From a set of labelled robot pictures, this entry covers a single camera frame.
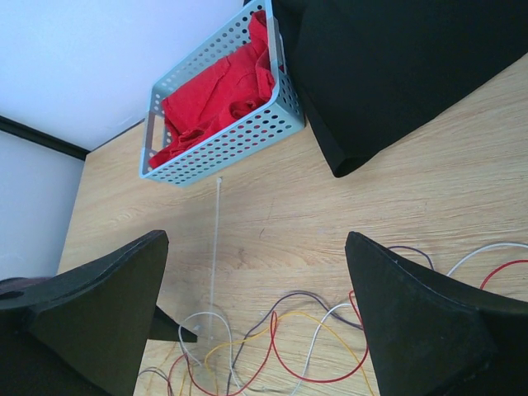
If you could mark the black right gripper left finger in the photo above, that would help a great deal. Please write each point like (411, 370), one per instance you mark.
(83, 332)

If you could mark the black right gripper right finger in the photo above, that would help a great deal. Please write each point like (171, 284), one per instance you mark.
(429, 334)

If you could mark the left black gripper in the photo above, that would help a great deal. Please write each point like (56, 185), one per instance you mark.
(164, 328)

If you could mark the white zip tie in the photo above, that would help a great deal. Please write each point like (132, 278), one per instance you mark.
(214, 259)

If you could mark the light blue perforated basket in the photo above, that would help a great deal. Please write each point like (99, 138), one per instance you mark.
(281, 117)

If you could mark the red cloth in basket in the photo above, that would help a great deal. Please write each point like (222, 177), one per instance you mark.
(225, 92)

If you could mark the black folded cloth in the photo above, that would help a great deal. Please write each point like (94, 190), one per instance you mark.
(371, 72)

